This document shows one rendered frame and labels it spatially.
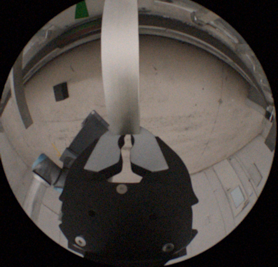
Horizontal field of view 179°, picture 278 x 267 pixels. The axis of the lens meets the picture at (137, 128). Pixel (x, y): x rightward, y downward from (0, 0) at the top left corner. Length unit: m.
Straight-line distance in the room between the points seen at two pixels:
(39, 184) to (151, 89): 1.19
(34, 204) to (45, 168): 0.25
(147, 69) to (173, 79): 0.29
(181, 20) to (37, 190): 0.91
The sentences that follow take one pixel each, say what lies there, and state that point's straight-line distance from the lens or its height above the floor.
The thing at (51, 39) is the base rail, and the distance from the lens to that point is 0.41.
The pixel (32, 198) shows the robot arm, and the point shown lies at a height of 1.02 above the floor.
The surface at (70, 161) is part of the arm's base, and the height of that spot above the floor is 0.64.
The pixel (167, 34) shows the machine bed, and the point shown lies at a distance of 0.94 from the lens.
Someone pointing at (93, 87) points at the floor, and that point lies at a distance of 1.03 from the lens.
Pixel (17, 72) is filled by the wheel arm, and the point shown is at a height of 0.84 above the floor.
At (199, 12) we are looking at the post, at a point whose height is 0.74.
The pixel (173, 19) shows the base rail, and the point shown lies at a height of 0.70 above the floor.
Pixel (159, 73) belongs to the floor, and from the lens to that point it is 0.97.
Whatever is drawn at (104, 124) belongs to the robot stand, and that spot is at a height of 0.03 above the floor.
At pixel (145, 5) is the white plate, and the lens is 0.30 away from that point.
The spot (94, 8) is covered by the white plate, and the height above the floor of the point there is 0.74.
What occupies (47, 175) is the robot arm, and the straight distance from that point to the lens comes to 0.63.
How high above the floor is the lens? 0.93
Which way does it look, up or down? 57 degrees down
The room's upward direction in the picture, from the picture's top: 175 degrees clockwise
